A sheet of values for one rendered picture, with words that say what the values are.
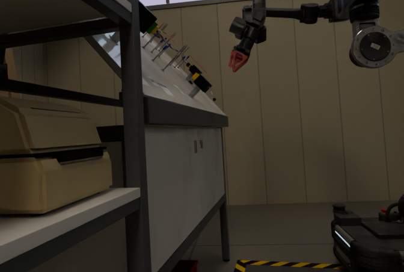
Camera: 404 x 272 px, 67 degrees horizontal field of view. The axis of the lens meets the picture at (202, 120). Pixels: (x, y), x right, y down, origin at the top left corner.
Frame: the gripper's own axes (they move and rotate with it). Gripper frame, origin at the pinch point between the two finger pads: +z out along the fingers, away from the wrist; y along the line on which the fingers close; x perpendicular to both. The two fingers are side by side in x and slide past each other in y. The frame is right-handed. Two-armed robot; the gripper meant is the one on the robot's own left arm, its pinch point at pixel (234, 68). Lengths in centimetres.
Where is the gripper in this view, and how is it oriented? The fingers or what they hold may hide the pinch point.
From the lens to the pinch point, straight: 139.9
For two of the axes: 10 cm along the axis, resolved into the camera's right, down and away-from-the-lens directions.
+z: -4.4, 9.0, 0.2
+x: 8.9, 4.4, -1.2
